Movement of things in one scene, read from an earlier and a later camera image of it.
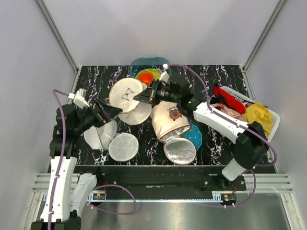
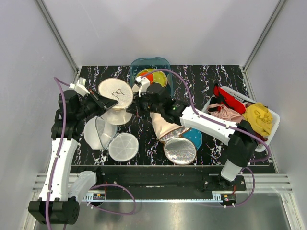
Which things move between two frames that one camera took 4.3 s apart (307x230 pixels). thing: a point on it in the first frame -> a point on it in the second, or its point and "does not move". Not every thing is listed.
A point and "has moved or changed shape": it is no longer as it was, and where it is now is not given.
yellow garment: (257, 112) does not move
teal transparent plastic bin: (152, 63) does not move
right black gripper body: (163, 93) -> (144, 102)
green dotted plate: (154, 72) does not move
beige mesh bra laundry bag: (122, 92) has moved or changed shape
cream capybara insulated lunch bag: (169, 123) does not move
